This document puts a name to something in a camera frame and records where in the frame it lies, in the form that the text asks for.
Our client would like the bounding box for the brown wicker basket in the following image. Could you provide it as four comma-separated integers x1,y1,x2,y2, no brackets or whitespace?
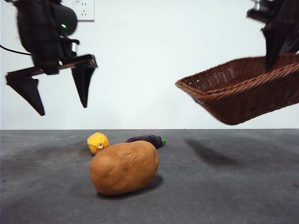
175,53,299,126

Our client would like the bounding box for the black cable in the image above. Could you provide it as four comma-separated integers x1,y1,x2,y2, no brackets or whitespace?
0,44,32,56

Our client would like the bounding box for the white wall socket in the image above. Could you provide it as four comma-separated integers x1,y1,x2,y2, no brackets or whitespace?
75,0,95,22

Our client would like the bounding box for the yellow corn cob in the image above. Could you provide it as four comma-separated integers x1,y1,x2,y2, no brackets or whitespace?
86,132,110,155

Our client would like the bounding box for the purple eggplant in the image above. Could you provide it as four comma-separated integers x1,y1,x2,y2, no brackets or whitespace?
125,134,168,149

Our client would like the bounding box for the brown potato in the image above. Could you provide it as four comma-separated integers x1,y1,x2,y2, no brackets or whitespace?
90,140,160,196

